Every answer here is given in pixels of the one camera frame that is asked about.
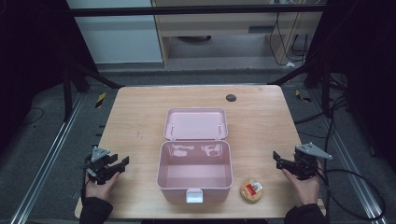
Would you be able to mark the black horizontal frame bar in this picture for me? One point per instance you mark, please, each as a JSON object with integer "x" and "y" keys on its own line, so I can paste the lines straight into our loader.
{"x": 186, "y": 11}

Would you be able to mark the aluminium floor rail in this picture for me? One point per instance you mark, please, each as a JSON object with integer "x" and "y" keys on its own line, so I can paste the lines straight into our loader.
{"x": 49, "y": 155}
{"x": 351, "y": 174}

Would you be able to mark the person's right hand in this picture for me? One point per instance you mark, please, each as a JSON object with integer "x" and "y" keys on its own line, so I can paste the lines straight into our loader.
{"x": 306, "y": 191}

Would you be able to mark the black metal stand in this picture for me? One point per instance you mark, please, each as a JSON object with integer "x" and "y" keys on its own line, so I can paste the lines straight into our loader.
{"x": 325, "y": 90}
{"x": 67, "y": 93}

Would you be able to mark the pink plastic storage box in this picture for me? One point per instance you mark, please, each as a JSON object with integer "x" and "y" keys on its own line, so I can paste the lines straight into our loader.
{"x": 194, "y": 174}

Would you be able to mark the white power plug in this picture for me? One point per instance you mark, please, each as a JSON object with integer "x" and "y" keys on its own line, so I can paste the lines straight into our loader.
{"x": 290, "y": 64}

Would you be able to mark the yellow black hazard tape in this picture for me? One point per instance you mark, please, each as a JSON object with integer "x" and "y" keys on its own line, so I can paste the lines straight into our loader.
{"x": 302, "y": 97}
{"x": 100, "y": 100}

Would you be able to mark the person's left hand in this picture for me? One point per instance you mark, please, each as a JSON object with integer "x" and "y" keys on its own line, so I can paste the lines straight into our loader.
{"x": 99, "y": 190}

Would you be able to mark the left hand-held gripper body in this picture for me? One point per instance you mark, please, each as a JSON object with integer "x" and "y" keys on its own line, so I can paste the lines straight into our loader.
{"x": 99, "y": 161}

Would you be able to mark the black curtain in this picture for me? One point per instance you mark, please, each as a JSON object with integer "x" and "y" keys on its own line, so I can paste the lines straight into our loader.
{"x": 367, "y": 77}
{"x": 31, "y": 62}

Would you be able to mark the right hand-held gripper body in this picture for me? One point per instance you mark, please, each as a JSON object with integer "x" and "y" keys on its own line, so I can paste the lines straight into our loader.
{"x": 306, "y": 165}

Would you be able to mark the white cabinet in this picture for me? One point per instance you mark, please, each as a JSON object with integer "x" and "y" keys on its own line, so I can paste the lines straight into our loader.
{"x": 118, "y": 34}

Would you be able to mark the light wooden desk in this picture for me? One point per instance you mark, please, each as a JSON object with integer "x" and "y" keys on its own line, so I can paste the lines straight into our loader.
{"x": 218, "y": 26}

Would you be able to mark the round yellow tin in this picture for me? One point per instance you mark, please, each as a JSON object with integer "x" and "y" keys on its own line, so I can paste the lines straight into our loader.
{"x": 251, "y": 190}

